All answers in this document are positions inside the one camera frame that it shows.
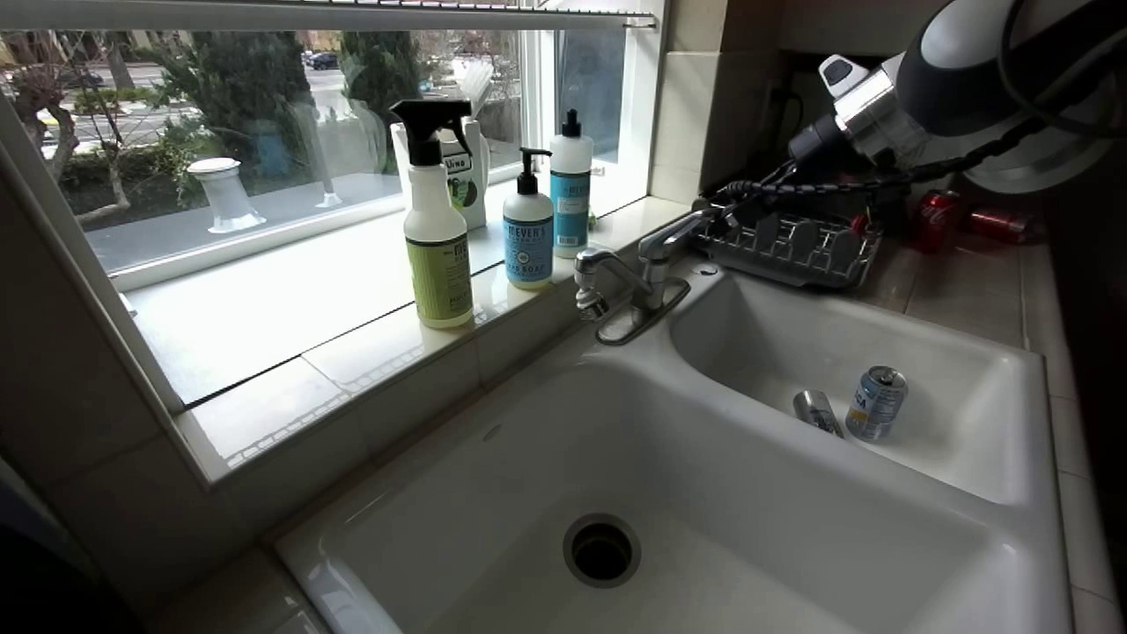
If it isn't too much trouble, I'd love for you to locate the blue label pump soap bottle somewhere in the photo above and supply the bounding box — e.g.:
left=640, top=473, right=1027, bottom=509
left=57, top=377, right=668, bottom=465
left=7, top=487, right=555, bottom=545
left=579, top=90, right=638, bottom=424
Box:
left=501, top=144, right=555, bottom=291

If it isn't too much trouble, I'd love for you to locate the white double basin sink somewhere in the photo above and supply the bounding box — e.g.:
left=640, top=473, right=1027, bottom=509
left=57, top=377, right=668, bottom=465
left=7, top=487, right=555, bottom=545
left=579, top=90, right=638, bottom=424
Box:
left=272, top=256, right=1078, bottom=634

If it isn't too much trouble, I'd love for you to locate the blue open drink can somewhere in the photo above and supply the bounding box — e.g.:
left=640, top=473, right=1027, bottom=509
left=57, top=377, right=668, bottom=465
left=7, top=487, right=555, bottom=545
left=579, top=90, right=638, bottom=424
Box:
left=845, top=361, right=913, bottom=447

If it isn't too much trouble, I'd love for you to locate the white teal label bottle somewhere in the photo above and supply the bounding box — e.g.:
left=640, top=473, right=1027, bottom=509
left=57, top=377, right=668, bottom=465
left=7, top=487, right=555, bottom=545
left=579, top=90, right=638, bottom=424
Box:
left=545, top=106, right=594, bottom=262

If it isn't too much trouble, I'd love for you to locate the dark round basin drain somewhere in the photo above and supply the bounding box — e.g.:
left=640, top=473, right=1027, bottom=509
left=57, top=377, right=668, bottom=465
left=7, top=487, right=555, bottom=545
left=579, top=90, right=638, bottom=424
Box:
left=559, top=509, right=643, bottom=593

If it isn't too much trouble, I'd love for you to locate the red object on counter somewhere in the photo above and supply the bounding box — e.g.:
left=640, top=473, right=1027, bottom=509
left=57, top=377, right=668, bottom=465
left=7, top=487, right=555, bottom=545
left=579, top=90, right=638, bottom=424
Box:
left=913, top=190, right=1039, bottom=255

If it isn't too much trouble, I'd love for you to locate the chrome sink faucet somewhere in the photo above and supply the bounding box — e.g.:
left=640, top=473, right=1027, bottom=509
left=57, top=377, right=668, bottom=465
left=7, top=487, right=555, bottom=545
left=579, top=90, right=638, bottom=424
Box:
left=569, top=204, right=721, bottom=347

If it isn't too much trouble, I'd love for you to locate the white stone pedestal outside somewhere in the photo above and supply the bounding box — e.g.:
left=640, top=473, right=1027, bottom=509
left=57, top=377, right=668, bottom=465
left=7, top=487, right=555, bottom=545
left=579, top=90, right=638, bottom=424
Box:
left=188, top=156, right=268, bottom=235

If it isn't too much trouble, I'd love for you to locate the green spray bottle black trigger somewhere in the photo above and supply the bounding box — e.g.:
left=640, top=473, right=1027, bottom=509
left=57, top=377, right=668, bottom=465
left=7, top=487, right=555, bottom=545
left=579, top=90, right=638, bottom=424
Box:
left=386, top=94, right=480, bottom=333

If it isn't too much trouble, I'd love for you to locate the grey dish drying rack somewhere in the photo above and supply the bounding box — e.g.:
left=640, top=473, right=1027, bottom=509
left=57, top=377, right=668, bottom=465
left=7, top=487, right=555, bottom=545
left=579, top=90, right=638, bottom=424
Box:
left=691, top=204, right=886, bottom=296

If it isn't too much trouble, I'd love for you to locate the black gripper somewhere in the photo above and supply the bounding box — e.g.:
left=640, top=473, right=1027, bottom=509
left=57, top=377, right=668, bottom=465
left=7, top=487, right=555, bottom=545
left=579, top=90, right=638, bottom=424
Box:
left=707, top=114, right=851, bottom=239

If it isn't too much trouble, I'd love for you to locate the white spray bottle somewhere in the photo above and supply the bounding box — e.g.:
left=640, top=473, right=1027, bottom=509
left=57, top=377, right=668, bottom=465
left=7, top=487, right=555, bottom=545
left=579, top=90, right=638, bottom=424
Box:
left=386, top=54, right=495, bottom=235

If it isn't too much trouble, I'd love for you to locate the white window frame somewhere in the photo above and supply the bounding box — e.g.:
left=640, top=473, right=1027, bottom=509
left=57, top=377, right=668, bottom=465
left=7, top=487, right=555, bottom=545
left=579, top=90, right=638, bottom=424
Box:
left=0, top=0, right=668, bottom=298

